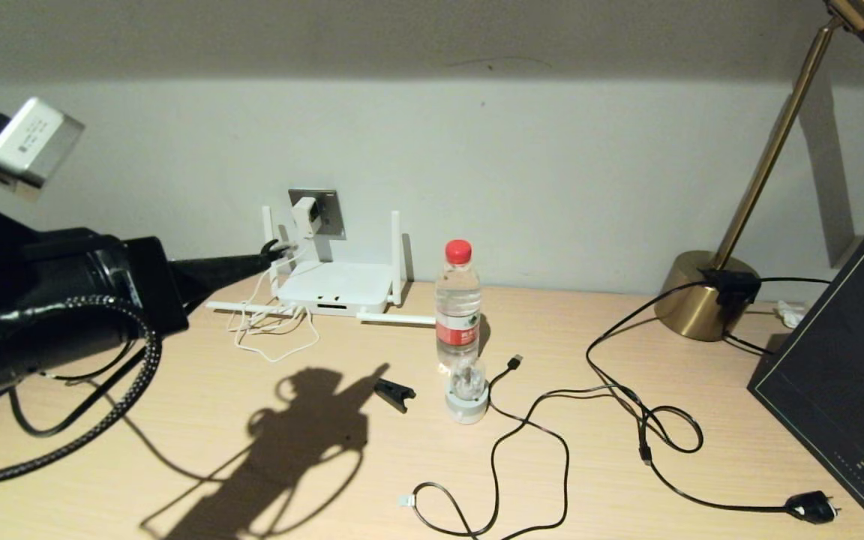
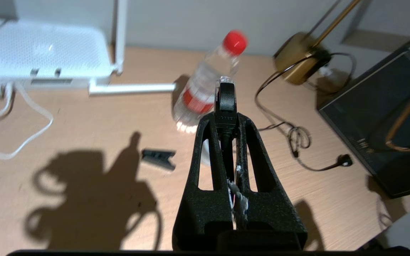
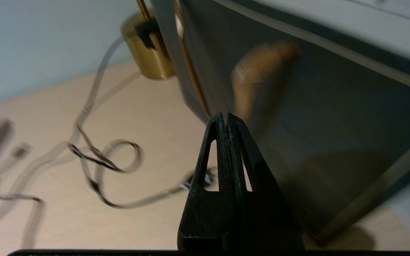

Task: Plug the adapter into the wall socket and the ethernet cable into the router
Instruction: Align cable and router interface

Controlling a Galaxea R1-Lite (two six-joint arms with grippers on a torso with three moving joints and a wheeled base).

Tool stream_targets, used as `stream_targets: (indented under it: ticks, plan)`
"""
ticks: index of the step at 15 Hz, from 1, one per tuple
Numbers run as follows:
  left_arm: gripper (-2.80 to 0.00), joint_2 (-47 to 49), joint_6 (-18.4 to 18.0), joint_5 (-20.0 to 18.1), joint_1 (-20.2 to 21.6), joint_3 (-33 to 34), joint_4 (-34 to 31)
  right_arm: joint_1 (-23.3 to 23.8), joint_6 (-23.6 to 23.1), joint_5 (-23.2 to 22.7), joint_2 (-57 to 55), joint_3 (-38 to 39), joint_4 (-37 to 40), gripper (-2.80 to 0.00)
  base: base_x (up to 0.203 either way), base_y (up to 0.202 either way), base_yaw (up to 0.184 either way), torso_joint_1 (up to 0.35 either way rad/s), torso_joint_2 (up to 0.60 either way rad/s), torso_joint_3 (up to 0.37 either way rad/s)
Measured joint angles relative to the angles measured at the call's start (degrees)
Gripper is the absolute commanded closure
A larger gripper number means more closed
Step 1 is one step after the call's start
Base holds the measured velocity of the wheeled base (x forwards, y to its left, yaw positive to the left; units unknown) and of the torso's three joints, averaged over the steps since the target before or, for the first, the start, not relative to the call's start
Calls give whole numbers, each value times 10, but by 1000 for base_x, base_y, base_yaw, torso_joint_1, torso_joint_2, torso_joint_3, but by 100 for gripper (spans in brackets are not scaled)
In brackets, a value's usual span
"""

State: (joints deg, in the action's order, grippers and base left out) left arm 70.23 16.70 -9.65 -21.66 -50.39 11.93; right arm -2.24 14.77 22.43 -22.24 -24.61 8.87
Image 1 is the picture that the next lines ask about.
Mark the water bottle red cap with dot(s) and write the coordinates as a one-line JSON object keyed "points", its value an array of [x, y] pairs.
{"points": [[458, 300]]}

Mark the black box on lamp base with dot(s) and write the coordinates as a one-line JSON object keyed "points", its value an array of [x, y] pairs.
{"points": [[736, 289]]}

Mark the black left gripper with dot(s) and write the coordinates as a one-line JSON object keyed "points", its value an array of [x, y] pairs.
{"points": [[102, 285]]}

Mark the grey wall socket plate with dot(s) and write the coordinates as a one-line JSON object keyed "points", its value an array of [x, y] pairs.
{"points": [[333, 214]]}

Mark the small black clip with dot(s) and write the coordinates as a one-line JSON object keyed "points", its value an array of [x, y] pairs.
{"points": [[393, 394]]}

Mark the brass desk lamp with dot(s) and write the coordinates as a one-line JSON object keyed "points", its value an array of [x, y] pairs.
{"points": [[694, 300]]}

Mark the dark box with gold trim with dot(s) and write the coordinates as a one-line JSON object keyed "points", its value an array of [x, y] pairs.
{"points": [[841, 367]]}

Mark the glass dome on white base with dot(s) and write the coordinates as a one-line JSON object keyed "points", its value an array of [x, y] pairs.
{"points": [[466, 409]]}

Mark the white router with antennas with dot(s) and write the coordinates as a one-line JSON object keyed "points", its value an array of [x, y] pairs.
{"points": [[334, 285]]}

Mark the small white crumpled object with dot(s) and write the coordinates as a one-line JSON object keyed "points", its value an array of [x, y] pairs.
{"points": [[792, 313]]}

